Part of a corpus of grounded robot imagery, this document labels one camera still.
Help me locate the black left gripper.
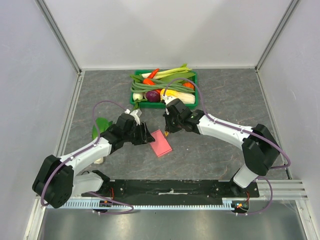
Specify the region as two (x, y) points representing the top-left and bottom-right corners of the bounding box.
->
(123, 121), (155, 146)

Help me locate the pink express box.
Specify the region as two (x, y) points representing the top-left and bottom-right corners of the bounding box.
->
(150, 130), (172, 157)

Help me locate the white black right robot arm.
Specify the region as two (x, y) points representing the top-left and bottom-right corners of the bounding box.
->
(163, 96), (280, 197)

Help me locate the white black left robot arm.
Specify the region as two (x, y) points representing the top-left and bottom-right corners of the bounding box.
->
(32, 109), (155, 209)

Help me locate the yellow napa cabbage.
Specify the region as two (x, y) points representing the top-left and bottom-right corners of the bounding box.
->
(160, 89), (196, 104)

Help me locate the purple onion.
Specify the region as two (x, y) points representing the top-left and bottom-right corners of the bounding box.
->
(145, 90), (161, 103)

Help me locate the orange pumpkin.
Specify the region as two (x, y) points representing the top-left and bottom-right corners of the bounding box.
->
(182, 82), (195, 90)

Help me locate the large green leaf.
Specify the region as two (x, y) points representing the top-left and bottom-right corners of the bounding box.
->
(160, 72), (196, 83)

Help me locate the pale green celery stalk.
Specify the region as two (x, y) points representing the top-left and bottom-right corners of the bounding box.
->
(138, 63), (192, 80)

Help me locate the red chili pepper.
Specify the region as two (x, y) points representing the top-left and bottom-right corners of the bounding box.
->
(148, 68), (160, 79)

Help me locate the green white bok choy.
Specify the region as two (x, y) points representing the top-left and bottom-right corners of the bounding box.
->
(91, 116), (114, 165)

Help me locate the green long beans bundle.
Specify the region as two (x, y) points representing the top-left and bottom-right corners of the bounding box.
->
(130, 81), (196, 94)

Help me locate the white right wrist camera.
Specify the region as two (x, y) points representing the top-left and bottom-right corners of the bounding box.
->
(161, 95), (177, 106)

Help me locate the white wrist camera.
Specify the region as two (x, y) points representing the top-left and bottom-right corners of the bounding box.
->
(124, 109), (142, 125)
(161, 95), (177, 106)

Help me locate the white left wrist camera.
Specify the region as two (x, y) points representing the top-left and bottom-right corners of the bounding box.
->
(124, 109), (142, 125)

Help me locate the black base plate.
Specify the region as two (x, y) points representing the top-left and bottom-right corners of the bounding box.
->
(97, 179), (260, 198)

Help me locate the slotted cable duct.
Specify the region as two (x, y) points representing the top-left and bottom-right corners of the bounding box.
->
(60, 197), (235, 211)

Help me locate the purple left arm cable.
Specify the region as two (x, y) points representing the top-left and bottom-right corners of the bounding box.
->
(40, 100), (135, 215)

